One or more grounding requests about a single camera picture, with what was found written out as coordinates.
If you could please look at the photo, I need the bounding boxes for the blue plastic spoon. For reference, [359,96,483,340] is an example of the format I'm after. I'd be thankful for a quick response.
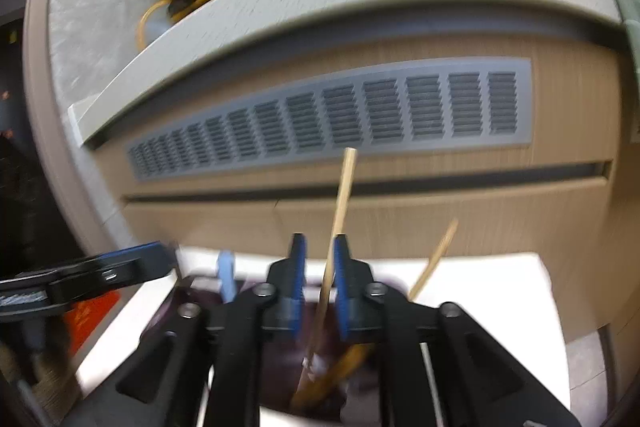
[217,251,238,303]

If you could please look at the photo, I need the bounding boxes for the wooden chopstick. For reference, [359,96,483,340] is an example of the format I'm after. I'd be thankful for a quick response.
[302,147,357,379]
[291,219,459,421]

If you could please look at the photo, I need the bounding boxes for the white plastic spoon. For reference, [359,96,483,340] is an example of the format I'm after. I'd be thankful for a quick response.
[300,353,328,383]

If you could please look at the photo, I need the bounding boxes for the maroon plastic utensil holder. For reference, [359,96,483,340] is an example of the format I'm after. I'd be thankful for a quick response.
[140,272,382,426]

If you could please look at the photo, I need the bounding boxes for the green checked towel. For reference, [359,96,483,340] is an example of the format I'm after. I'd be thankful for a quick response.
[615,0,640,143]

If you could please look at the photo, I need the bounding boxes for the white tablecloth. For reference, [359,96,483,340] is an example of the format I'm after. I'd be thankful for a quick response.
[76,253,580,426]

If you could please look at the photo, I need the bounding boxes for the grey ventilation grille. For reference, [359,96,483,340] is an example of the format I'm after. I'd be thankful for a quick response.
[125,57,533,181]

